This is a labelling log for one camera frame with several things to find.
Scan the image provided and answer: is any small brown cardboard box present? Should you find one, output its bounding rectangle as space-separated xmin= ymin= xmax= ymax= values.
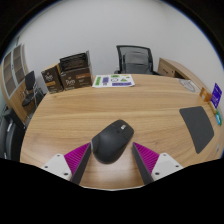
xmin=40 ymin=63 xmax=64 ymax=95

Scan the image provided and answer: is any green packet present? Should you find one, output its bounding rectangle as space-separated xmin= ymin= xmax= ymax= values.
xmin=214 ymin=109 xmax=223 ymax=127

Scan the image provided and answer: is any black computer mouse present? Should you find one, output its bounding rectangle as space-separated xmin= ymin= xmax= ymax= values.
xmin=91 ymin=119 xmax=135 ymax=165

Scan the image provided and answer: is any small tan box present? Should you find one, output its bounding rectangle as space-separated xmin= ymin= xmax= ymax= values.
xmin=209 ymin=101 xmax=219 ymax=114

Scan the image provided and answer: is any round grey printed disc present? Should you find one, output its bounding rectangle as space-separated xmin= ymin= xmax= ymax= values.
xmin=179 ymin=79 xmax=197 ymax=93

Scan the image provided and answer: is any black mesh office chair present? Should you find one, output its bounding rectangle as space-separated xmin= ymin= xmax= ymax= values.
xmin=114 ymin=44 xmax=160 ymax=76

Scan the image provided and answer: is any dark printed cardboard box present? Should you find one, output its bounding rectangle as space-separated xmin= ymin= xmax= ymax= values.
xmin=59 ymin=50 xmax=92 ymax=73

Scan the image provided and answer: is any wooden side desk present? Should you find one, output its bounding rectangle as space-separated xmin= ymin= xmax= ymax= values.
xmin=157 ymin=57 xmax=201 ymax=84

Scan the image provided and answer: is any white sticker sheet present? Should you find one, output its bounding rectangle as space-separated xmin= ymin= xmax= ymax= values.
xmin=91 ymin=73 xmax=136 ymax=89

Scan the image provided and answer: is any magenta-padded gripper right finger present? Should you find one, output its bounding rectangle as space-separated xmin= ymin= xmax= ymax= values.
xmin=131 ymin=142 xmax=184 ymax=185

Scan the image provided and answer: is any black leather office chair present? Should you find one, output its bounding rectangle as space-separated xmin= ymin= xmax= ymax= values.
xmin=0 ymin=108 xmax=28 ymax=163

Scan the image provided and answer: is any purple standing card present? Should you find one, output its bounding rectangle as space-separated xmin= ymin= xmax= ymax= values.
xmin=210 ymin=82 xmax=223 ymax=110

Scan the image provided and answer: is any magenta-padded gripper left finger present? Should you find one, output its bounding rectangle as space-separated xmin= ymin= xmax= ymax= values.
xmin=40 ymin=142 xmax=92 ymax=185

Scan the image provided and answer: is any dark grey mouse pad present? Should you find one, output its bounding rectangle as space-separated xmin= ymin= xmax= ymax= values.
xmin=178 ymin=105 xmax=215 ymax=155

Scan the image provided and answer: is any wide brown cardboard box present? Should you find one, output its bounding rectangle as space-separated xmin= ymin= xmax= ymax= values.
xmin=58 ymin=63 xmax=93 ymax=91

